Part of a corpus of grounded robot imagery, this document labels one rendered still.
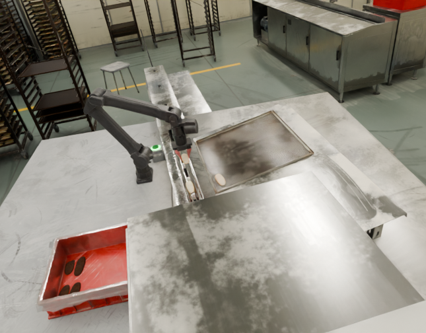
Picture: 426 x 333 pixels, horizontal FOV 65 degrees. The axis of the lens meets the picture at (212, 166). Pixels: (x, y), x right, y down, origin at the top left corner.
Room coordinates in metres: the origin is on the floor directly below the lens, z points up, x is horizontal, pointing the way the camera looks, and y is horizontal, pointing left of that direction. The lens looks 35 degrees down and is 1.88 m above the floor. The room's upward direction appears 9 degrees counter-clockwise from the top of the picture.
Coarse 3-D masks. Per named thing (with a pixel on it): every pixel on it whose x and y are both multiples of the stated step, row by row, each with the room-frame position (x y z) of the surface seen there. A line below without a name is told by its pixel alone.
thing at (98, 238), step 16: (64, 240) 1.04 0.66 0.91; (80, 240) 1.04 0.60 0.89; (96, 240) 1.05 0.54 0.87; (112, 240) 1.05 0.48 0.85; (64, 256) 1.01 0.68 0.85; (48, 272) 0.87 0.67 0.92; (48, 288) 0.81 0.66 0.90; (96, 288) 0.76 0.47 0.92; (112, 288) 0.76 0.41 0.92; (48, 304) 0.74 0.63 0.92; (64, 304) 0.74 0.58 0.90
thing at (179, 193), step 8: (160, 136) 1.90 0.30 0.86; (168, 136) 1.89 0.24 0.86; (168, 144) 1.79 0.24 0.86; (168, 152) 1.69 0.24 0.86; (168, 160) 1.61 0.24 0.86; (168, 168) 1.52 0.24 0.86; (176, 168) 1.51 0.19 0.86; (176, 176) 1.44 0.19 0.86; (176, 184) 1.37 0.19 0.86; (176, 192) 1.31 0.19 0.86; (184, 192) 1.30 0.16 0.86; (176, 200) 1.24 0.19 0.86; (184, 200) 1.24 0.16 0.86
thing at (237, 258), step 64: (256, 192) 0.69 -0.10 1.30; (320, 192) 0.65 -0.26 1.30; (128, 256) 0.54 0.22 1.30; (192, 256) 0.51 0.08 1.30; (256, 256) 0.48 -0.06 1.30; (320, 256) 0.45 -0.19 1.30; (384, 256) 0.43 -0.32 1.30; (192, 320) 0.36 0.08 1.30; (256, 320) 0.34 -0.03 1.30; (320, 320) 0.32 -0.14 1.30
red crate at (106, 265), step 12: (84, 252) 1.04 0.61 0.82; (96, 252) 1.03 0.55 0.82; (108, 252) 1.02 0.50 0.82; (120, 252) 1.01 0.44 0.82; (96, 264) 0.96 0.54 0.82; (108, 264) 0.95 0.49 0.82; (120, 264) 0.94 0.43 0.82; (72, 276) 0.92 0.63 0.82; (84, 276) 0.91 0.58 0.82; (96, 276) 0.90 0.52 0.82; (108, 276) 0.89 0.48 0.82; (120, 276) 0.88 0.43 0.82; (60, 288) 0.87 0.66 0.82; (84, 288) 0.85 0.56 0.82; (96, 300) 0.76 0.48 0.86; (108, 300) 0.76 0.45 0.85; (120, 300) 0.77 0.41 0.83; (48, 312) 0.75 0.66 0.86; (60, 312) 0.75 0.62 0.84; (72, 312) 0.75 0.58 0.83
